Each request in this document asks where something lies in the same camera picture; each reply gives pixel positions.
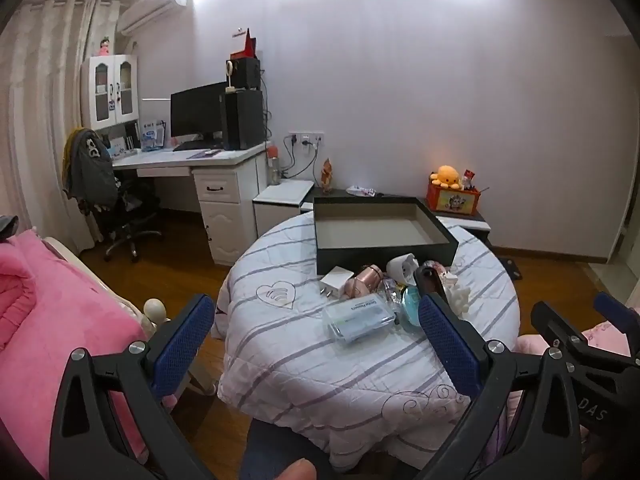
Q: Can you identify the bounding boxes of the pink white block figure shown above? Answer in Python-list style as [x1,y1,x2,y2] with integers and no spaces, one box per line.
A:
[425,260,472,318]

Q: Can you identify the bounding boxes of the grey printed jacket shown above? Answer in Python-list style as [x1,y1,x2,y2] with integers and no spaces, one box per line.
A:
[62,129,121,208]

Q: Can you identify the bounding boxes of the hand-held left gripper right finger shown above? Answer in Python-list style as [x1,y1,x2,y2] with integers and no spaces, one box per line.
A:
[417,292,584,480]

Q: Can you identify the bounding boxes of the white wall outlet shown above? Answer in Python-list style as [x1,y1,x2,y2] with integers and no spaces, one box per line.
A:
[288,132,325,150]

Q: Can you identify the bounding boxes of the pink blanket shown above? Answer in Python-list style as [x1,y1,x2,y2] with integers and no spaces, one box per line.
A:
[0,232,178,466]

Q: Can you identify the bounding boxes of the white desk with drawers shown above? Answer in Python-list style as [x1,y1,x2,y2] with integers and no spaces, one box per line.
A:
[111,142,271,266]

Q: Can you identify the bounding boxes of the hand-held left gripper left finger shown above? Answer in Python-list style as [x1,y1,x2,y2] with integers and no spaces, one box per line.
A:
[50,293,216,480]

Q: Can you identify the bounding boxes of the rose gold metal cup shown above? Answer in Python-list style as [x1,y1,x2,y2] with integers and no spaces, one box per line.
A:
[345,263,386,301]

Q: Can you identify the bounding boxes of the white round plug-in device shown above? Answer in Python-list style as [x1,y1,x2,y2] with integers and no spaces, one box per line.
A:
[386,252,420,283]

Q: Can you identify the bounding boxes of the clear plastic box blue label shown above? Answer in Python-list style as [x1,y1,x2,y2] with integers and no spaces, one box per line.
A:
[322,296,397,345]

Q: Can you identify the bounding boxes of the white glass-door cabinet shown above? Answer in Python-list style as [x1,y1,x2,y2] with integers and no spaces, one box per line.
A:
[80,54,140,131]

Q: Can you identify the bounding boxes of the white power adapter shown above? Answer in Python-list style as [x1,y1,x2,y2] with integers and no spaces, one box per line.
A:
[321,266,356,300]

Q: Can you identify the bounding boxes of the red paper box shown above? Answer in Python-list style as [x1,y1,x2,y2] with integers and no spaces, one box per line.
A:
[230,27,258,61]

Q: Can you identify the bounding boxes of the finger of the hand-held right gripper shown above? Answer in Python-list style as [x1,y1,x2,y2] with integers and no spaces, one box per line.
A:
[531,301,603,367]
[593,291,640,356]

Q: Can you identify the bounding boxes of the white bed frame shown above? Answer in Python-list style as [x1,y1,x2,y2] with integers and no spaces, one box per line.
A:
[42,237,221,396]

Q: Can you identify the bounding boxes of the black computer monitor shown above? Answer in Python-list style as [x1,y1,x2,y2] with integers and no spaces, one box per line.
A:
[170,81,228,143]

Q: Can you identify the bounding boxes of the dark green cardboard box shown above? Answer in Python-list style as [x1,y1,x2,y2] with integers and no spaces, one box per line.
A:
[313,196,459,276]

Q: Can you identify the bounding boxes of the person's dark trousers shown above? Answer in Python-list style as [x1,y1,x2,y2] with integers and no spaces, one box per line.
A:
[240,417,331,480]

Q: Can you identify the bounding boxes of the blue and white carton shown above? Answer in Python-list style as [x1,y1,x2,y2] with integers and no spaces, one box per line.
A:
[140,119,166,152]

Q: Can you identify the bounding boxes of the white air conditioner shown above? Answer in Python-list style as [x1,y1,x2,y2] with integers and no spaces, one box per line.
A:
[117,0,193,36]

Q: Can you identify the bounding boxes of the clear case with teal label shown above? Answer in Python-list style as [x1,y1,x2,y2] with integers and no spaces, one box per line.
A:
[400,284,426,329]

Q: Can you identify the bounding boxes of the beige curtain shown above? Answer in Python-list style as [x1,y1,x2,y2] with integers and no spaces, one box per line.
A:
[0,0,121,256]

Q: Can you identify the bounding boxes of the orange octopus plush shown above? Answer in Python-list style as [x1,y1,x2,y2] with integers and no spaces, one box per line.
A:
[430,165,463,190]

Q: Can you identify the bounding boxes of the red printed storage box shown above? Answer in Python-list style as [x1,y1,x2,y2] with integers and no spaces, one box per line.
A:
[426,182,482,217]

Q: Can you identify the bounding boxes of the white low cabinet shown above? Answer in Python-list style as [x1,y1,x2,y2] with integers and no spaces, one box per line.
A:
[252,180,316,241]

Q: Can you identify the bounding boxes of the round table with striped cloth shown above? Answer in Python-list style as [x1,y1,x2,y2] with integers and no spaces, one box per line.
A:
[217,210,521,466]

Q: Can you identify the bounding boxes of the person's left hand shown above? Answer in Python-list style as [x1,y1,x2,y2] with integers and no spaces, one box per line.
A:
[276,459,318,480]

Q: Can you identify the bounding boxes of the clear small plastic box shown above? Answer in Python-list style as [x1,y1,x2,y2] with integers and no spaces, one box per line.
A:
[377,280,404,307]

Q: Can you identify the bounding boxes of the yellow garment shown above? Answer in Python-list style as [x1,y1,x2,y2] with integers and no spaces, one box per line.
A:
[61,127,83,186]

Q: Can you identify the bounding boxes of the black power cable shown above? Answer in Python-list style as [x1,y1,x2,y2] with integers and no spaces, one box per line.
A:
[281,135,321,181]

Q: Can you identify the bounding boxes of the small black speaker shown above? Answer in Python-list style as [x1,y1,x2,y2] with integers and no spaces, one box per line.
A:
[232,57,262,90]

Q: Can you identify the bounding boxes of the black office chair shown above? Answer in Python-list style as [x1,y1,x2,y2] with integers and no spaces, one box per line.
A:
[80,170,163,263]

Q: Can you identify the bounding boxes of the black computer tower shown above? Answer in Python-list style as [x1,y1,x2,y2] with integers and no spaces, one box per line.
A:
[222,89,265,151]

